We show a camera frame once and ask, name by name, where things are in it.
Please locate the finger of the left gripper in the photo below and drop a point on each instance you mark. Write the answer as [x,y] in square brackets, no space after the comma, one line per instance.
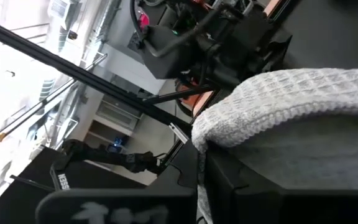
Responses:
[278,49]

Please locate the white background cabinet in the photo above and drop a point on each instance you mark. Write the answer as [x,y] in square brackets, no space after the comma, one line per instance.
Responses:
[117,115]

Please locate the wooden table side board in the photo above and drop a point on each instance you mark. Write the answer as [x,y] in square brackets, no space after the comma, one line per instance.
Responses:
[204,102]

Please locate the black table frame strut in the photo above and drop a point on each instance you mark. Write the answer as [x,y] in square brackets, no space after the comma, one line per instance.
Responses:
[73,74]

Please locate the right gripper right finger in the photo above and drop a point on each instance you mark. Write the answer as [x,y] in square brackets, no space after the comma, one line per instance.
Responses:
[228,174]

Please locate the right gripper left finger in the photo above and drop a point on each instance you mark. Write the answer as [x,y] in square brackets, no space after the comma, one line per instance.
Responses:
[182,168]

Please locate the black background robot arm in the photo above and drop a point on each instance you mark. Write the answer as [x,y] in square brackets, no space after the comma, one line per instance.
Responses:
[110,157]

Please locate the white microfiber towel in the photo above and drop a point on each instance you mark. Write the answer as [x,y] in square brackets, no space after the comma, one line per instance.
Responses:
[291,102]

